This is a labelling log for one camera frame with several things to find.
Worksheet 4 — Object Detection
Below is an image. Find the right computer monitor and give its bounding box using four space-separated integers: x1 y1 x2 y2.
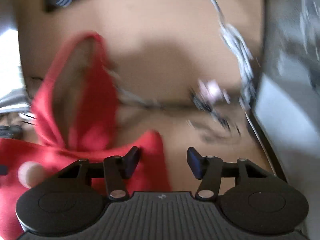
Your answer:
246 0 320 205

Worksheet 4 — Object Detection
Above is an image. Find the white coiled cable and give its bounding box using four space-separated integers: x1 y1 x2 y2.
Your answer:
190 0 258 111

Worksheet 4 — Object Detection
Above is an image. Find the red fleece hooded garment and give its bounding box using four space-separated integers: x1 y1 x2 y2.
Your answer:
1 32 171 239

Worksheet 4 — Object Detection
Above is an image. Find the pink white cable tie tag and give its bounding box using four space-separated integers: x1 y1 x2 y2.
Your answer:
198 80 230 105

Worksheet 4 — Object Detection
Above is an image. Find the left curved computer monitor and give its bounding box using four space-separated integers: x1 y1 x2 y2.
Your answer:
1 0 30 139

